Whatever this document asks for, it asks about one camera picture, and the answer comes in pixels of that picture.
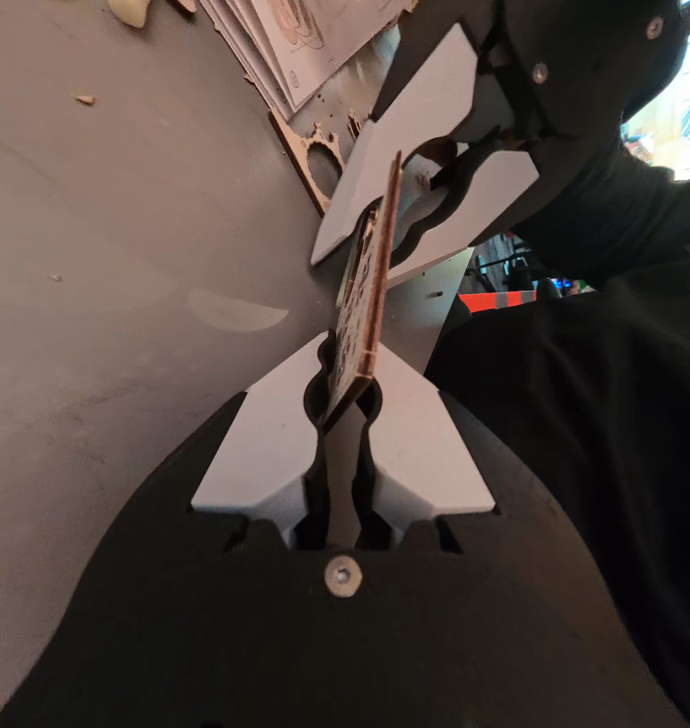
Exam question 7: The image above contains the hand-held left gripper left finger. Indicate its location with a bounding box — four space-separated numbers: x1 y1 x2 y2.
190 331 337 551

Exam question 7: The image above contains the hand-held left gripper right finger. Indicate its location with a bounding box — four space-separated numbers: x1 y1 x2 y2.
352 341 497 549

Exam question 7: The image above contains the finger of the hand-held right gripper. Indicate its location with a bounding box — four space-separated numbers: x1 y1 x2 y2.
386 147 543 289
310 22 480 267

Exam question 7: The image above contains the wooden sheet with wheels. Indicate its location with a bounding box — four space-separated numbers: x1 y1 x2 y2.
321 149 405 428

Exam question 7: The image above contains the person's right forearm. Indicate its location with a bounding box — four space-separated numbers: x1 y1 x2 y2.
512 133 690 285

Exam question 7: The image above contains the person's right hand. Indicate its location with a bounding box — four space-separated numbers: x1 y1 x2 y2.
418 138 459 187

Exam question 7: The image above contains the orange traffic cone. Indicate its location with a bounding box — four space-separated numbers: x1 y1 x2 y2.
458 289 538 314

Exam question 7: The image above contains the instruction booklet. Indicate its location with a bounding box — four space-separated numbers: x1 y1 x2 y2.
200 0 416 121

